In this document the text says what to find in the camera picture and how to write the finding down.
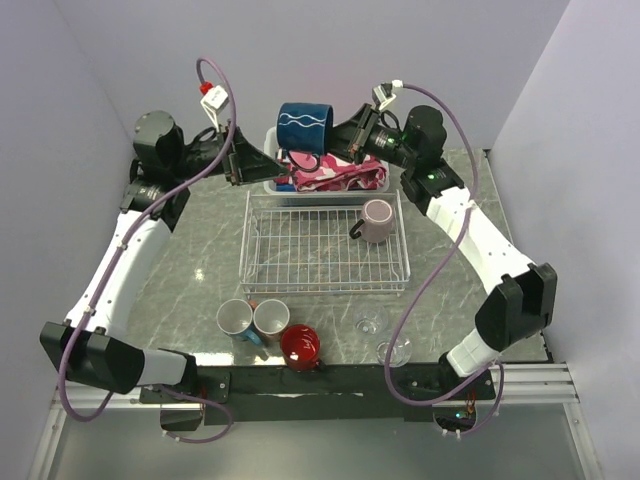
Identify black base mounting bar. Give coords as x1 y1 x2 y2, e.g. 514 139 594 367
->
165 363 497 422

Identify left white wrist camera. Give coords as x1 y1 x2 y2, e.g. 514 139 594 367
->
199 82 229 131

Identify red mug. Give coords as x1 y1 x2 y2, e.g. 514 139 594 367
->
280 324 325 372

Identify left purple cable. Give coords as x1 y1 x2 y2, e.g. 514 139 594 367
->
58 57 237 444

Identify white wire dish rack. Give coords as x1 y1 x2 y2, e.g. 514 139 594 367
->
239 191 411 296

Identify purple cable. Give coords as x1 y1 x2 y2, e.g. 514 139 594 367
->
383 82 505 437
58 57 237 444

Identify salmon pink mug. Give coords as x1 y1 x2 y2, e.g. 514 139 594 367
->
249 299 291 346

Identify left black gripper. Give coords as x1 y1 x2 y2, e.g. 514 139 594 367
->
170 118 290 185

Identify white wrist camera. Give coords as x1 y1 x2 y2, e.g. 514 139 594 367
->
199 82 229 131
372 79 404 111

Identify clear glass cup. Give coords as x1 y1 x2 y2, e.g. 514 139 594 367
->
375 338 412 368
353 304 389 337

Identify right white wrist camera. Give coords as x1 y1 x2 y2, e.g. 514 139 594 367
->
372 79 404 111

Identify pink camouflage cloth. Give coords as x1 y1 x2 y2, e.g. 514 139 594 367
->
274 149 388 193

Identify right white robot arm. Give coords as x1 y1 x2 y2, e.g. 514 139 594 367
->
326 104 558 399

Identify clear glass cup near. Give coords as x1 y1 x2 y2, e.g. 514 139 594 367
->
375 338 412 368

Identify white plastic basket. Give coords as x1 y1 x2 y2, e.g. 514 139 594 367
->
264 154 390 194

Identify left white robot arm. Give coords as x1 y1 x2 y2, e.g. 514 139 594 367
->
40 111 289 402

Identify mauve purple mug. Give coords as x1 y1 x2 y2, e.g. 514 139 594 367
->
349 199 395 244

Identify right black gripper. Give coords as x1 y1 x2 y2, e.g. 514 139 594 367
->
309 104 416 171

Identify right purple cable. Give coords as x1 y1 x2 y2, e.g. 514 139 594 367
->
383 82 505 437

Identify light blue mug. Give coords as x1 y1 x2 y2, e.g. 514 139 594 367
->
216 299 263 346

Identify dark blue mug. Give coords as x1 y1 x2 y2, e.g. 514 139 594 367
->
276 102 333 173

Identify clear glass cup far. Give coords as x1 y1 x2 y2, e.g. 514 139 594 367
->
353 304 389 337

